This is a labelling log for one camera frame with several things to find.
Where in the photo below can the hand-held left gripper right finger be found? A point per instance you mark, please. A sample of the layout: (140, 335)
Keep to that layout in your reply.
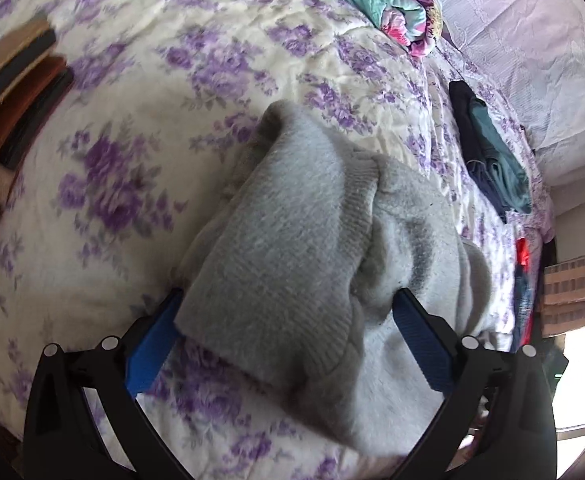
(422, 350)

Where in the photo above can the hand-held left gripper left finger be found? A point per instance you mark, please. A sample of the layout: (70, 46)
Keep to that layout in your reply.
(152, 355)

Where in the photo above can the grey sweatshirt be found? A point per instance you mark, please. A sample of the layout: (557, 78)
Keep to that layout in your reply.
(297, 270)

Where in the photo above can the folded teal pants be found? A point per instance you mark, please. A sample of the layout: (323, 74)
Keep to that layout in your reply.
(502, 165)

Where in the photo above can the folded navy pants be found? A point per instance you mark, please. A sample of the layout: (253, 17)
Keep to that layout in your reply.
(465, 125)

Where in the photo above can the blue jeans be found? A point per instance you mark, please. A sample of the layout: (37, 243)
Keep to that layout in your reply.
(525, 300)

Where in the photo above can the brown striped cloth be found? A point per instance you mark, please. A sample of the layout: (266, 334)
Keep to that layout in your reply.
(577, 290)

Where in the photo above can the purple floral bedspread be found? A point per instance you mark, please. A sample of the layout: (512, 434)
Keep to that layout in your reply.
(122, 110)

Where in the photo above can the stack of folded dark cloths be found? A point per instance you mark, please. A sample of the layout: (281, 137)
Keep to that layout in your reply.
(17, 95)

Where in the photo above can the white lace pillow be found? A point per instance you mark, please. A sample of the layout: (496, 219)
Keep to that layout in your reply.
(522, 35)

